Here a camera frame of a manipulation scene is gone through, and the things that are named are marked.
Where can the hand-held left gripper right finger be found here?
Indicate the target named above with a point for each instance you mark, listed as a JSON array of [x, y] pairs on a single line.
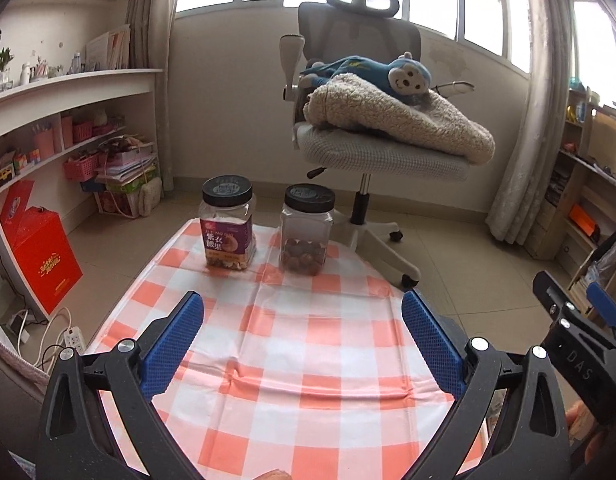
[[433, 340]]

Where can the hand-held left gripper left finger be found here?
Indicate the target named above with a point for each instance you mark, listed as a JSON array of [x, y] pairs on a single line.
[[172, 340]]

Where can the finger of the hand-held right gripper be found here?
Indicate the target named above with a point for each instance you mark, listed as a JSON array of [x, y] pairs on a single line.
[[605, 305], [553, 295]]

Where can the person's right hand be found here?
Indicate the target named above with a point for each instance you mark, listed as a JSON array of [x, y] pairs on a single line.
[[585, 435]]

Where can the grey folded umbrella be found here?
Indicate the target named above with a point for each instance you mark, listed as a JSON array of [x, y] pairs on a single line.
[[613, 260]]

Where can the wooden desk shelf unit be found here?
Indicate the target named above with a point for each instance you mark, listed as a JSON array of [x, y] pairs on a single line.
[[553, 220]]

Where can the orange box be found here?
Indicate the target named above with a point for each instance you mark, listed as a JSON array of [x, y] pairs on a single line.
[[583, 220]]

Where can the white power strip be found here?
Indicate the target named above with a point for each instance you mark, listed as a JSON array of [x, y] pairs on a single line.
[[73, 340]]

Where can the purple label nut jar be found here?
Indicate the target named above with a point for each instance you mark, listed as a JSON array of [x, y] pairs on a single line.
[[225, 245]]

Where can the orange white checkered tablecloth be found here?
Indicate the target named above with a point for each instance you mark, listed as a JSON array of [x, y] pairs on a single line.
[[298, 350]]

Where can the red gift bag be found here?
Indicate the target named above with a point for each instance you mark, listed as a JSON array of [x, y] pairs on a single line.
[[42, 255]]

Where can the beige curtain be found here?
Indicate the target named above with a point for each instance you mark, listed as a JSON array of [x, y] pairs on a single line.
[[157, 20], [533, 135]]

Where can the clear jar with brown nuts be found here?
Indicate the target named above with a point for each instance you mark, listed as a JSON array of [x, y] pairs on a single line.
[[305, 230]]

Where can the stack of papers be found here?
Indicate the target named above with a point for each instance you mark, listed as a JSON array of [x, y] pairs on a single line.
[[125, 167]]

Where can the pink plastic basket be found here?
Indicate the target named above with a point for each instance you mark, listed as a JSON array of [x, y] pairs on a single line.
[[80, 167]]

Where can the beige fleece blanket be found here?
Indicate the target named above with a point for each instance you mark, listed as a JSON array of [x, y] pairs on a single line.
[[388, 115]]

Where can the blue monkey plush toy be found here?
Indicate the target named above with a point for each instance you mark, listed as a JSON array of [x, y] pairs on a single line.
[[408, 77]]

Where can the white bookshelf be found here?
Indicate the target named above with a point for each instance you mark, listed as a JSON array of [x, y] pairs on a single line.
[[72, 85]]

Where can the grey office chair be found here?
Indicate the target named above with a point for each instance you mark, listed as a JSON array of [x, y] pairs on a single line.
[[358, 30]]

